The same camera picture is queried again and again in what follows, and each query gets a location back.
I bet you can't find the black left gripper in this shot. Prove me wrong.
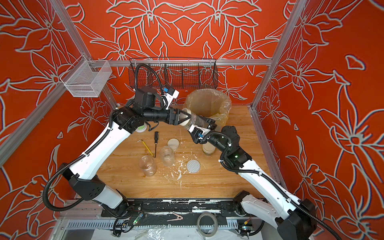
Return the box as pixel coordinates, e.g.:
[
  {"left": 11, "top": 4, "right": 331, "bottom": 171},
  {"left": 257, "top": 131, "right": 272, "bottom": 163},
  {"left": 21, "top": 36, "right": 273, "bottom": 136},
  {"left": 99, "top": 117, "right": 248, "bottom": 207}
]
[{"left": 144, "top": 104, "right": 192, "bottom": 125}]

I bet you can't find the beige lidded jar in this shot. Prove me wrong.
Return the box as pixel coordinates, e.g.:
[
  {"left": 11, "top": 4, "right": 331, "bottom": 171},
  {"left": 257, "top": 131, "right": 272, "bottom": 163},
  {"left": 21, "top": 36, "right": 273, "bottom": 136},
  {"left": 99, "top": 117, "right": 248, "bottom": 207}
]
[
  {"left": 182, "top": 113, "right": 212, "bottom": 133},
  {"left": 202, "top": 143, "right": 216, "bottom": 156}
]

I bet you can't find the clear jar with tea leaves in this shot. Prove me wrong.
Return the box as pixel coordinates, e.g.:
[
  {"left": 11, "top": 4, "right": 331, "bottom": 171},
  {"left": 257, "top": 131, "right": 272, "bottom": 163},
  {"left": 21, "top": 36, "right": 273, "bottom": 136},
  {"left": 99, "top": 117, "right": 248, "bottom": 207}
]
[{"left": 160, "top": 146, "right": 175, "bottom": 167}]

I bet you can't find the jar with foil seal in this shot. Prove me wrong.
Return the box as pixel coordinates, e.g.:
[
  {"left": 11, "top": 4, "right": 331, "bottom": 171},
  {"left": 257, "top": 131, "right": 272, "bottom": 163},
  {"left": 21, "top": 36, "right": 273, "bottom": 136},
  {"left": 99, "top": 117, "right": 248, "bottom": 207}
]
[{"left": 139, "top": 155, "right": 157, "bottom": 177}]

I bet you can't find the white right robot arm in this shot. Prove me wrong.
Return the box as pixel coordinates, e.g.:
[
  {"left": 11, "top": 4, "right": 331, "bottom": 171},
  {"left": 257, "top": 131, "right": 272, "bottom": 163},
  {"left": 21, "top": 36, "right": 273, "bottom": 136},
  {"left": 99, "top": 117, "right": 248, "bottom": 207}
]
[{"left": 188, "top": 120, "right": 341, "bottom": 240}]

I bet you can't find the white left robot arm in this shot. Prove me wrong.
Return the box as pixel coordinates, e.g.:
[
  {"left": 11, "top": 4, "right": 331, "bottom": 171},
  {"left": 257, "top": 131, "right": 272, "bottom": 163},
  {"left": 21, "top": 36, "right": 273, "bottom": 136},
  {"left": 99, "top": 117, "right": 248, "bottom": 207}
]
[{"left": 42, "top": 83, "right": 181, "bottom": 219}]

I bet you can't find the yellow plastic bin liner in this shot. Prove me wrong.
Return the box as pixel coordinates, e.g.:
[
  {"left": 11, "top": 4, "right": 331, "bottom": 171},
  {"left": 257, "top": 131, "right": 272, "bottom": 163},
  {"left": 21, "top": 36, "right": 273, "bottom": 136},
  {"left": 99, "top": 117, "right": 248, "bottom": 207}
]
[{"left": 184, "top": 89, "right": 232, "bottom": 121}]

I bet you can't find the green push button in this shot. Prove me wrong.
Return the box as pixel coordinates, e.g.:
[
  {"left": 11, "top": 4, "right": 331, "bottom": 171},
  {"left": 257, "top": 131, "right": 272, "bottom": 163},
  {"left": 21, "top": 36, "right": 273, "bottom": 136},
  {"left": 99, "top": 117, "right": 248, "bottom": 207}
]
[{"left": 136, "top": 123, "right": 148, "bottom": 133}]

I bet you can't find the yellow pencil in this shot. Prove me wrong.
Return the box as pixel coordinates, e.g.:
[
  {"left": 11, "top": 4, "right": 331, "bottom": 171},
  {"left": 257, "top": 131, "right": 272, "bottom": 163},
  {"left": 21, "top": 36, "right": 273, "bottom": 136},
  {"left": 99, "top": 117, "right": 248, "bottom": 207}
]
[{"left": 137, "top": 139, "right": 155, "bottom": 157}]

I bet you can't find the clear tape roll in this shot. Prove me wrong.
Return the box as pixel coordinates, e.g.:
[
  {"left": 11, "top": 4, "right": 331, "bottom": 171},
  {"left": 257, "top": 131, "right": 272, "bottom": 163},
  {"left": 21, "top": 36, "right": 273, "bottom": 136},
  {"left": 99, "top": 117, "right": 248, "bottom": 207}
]
[{"left": 197, "top": 212, "right": 219, "bottom": 238}]

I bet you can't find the red clip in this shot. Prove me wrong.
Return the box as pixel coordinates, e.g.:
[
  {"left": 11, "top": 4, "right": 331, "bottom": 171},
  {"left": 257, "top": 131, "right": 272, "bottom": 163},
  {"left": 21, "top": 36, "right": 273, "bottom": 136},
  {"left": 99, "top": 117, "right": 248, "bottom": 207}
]
[{"left": 167, "top": 213, "right": 184, "bottom": 222}]

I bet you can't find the crumpled clear plastic film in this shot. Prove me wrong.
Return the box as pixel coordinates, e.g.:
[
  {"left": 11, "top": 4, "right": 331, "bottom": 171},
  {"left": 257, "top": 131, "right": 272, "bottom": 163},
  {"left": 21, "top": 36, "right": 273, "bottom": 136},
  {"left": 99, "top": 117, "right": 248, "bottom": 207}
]
[{"left": 134, "top": 226, "right": 171, "bottom": 240}]

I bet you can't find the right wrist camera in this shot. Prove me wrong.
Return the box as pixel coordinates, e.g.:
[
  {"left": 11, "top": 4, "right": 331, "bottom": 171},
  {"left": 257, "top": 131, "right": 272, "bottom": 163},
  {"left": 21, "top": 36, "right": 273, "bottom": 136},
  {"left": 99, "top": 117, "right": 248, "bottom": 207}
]
[{"left": 191, "top": 127, "right": 211, "bottom": 143}]

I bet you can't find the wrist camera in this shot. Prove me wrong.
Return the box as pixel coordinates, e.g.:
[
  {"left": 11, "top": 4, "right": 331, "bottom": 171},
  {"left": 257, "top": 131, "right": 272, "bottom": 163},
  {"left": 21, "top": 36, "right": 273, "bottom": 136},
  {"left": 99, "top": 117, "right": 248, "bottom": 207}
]
[
  {"left": 162, "top": 87, "right": 179, "bottom": 110},
  {"left": 191, "top": 127, "right": 211, "bottom": 143}
]

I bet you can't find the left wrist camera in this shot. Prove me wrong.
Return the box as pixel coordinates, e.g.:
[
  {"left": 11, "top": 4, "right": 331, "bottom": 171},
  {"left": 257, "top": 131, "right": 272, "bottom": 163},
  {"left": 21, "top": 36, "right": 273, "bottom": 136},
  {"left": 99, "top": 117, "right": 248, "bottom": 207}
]
[{"left": 162, "top": 87, "right": 179, "bottom": 110}]

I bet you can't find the black handled screwdriver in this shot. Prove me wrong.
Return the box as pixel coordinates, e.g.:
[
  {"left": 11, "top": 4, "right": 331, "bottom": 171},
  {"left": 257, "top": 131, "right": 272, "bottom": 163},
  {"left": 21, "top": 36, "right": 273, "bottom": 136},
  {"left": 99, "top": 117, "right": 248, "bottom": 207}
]
[{"left": 154, "top": 132, "right": 159, "bottom": 158}]

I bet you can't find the black wire wall basket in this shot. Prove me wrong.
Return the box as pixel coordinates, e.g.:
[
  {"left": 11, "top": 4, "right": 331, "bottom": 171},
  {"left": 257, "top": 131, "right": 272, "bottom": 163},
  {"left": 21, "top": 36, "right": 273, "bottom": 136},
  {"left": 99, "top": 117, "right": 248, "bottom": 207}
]
[{"left": 128, "top": 57, "right": 219, "bottom": 90}]

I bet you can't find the white cable duct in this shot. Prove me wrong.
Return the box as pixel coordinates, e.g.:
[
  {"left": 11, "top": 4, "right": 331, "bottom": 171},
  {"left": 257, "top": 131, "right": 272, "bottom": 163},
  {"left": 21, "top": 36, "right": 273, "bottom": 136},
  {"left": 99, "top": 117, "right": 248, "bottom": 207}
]
[{"left": 64, "top": 219, "right": 239, "bottom": 230}]

